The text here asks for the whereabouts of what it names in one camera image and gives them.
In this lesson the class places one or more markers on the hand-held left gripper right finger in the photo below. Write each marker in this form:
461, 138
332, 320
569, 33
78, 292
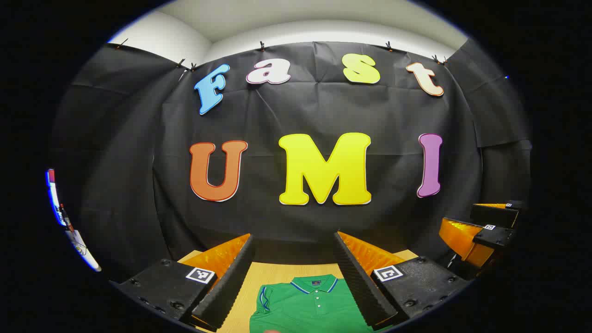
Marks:
358, 286

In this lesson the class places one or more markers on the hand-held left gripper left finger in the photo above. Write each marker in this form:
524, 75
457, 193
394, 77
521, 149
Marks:
231, 286

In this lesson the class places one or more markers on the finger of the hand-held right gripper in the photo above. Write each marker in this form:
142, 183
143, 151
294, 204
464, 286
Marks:
492, 215
499, 238

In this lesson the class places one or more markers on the green T-shirt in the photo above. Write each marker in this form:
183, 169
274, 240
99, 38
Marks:
305, 310

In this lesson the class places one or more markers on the white side table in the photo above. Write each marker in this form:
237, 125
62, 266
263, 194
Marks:
83, 252

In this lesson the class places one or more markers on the black backdrop cloth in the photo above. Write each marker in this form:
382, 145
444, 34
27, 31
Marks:
259, 115

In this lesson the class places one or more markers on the red bottle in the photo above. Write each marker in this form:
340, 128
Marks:
67, 221

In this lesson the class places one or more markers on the computer monitor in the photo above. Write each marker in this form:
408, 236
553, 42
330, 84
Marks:
54, 194

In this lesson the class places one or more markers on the row of black cloth clips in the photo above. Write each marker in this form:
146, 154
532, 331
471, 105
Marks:
262, 46

